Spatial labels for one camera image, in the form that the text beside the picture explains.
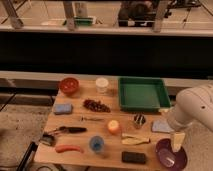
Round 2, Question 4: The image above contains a green box in background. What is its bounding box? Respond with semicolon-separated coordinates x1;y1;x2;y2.
73;17;93;26

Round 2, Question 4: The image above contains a dark machine in background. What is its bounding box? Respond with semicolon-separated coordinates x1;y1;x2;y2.
118;0;157;27

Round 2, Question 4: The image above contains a purple bowl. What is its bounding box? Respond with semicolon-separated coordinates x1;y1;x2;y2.
155;138;188;171

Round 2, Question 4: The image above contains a bunch of dark grapes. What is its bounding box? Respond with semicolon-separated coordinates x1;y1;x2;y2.
83;99;111;113

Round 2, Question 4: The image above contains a black handled peeler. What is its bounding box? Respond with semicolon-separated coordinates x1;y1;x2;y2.
46;125;88;136

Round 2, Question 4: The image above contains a black bar tool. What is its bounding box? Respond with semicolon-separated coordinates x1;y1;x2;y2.
16;142;38;171

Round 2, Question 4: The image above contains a green plastic tray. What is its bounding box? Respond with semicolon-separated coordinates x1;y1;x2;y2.
118;77;171;112

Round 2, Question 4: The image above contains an orange yellow fruit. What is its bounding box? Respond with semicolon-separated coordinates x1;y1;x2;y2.
107;120;120;134

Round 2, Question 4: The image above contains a black rectangular block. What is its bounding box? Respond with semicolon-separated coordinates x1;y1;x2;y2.
122;151;146;164

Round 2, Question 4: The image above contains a red sausage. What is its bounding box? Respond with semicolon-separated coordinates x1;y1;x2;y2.
55;145;84;153

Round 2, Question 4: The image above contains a red bowl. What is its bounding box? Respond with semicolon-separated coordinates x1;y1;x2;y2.
59;77;79;95

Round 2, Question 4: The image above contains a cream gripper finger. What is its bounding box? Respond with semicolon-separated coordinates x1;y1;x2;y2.
170;132;185;152

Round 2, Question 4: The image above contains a blue sponge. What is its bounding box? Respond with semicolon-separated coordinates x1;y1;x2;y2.
53;104;72;115

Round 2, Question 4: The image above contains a white paper cup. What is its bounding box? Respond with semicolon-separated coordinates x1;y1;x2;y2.
95;77;109;93

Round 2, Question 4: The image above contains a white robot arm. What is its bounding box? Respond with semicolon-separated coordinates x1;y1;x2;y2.
166;84;213;152

